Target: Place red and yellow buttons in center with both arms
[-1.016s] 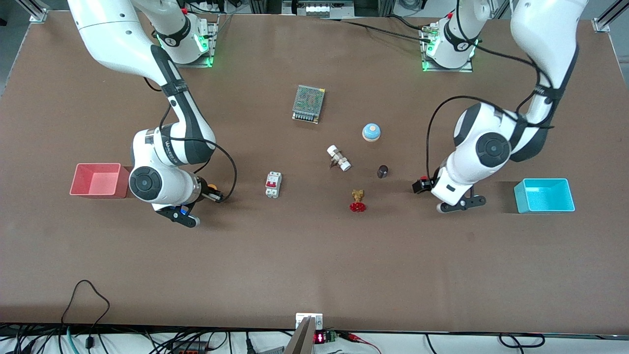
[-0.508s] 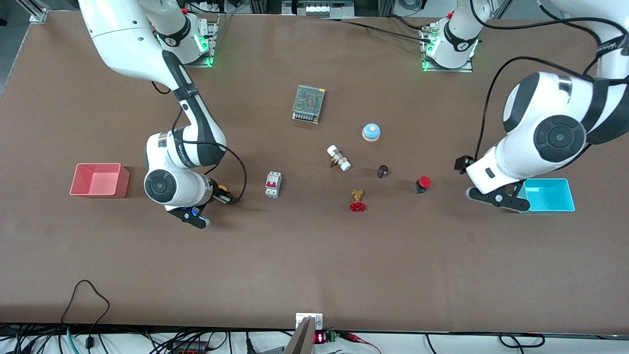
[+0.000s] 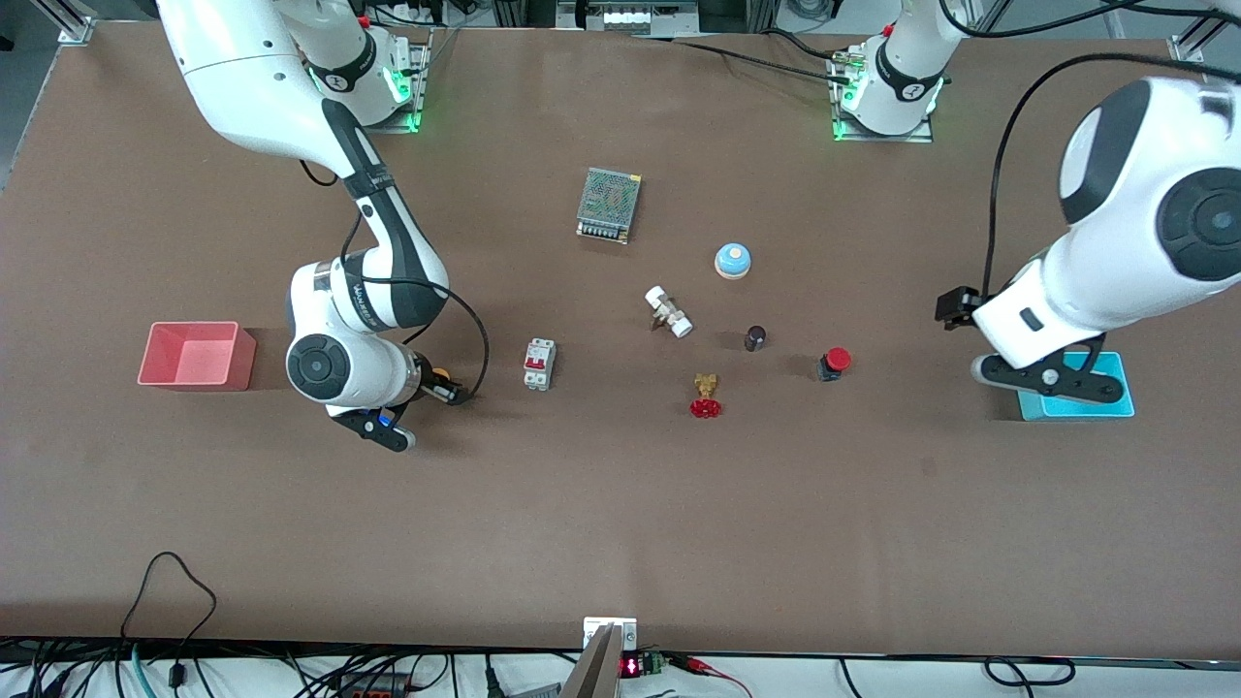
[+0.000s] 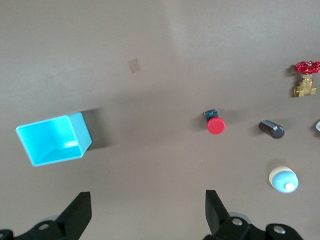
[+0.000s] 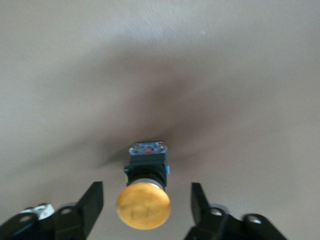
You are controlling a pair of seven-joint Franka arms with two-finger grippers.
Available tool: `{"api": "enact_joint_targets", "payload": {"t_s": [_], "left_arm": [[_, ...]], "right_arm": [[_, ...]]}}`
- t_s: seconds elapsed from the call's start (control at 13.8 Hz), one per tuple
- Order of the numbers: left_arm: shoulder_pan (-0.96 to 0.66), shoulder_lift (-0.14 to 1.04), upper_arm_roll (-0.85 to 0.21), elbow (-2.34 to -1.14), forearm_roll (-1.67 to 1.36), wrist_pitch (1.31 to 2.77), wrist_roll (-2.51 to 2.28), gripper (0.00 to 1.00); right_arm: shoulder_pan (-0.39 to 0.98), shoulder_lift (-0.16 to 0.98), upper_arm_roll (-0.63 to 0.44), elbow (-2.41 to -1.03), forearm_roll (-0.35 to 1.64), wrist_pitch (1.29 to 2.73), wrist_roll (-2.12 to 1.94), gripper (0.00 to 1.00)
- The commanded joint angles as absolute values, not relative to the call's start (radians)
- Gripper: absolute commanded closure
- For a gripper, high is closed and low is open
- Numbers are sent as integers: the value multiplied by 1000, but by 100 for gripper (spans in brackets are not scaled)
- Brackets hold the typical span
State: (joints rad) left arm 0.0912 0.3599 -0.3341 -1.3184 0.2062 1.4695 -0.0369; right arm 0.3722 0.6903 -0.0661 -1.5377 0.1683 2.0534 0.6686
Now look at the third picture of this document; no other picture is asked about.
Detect white red circuit breaker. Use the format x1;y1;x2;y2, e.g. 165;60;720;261
524;337;557;392

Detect cyan plastic bin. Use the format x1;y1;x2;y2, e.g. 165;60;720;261
1018;351;1135;421

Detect pink plastic bin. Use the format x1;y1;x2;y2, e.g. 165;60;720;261
138;321;258;392

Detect white pipe ball valve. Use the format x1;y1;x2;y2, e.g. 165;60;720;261
645;285;695;339

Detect metal mesh power supply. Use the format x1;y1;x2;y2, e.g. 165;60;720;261
576;168;643;245

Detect black power strip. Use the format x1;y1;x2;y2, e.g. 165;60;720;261
364;0;457;28

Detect grey device with labels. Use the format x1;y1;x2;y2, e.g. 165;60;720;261
556;0;701;36

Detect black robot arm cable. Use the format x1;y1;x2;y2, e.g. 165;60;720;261
981;50;1241;303
936;0;1241;42
299;160;491;407

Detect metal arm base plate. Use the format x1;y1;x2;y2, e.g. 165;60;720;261
364;29;430;134
831;48;935;143

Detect white metal edge bracket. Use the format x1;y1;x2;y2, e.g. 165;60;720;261
583;617;639;650

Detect black looped cable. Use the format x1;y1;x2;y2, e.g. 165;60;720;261
119;552;217;691

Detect grey camera mount pole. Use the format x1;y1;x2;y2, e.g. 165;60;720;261
560;625;622;698

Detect aluminium corner bracket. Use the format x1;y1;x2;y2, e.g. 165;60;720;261
1166;17;1208;67
34;0;95;47

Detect black cables on table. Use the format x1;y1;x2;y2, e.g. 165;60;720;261
630;32;856;86

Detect black coiled cable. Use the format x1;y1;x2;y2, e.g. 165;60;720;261
984;656;1077;687

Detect red clip wires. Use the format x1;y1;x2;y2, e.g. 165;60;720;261
669;655;753;698

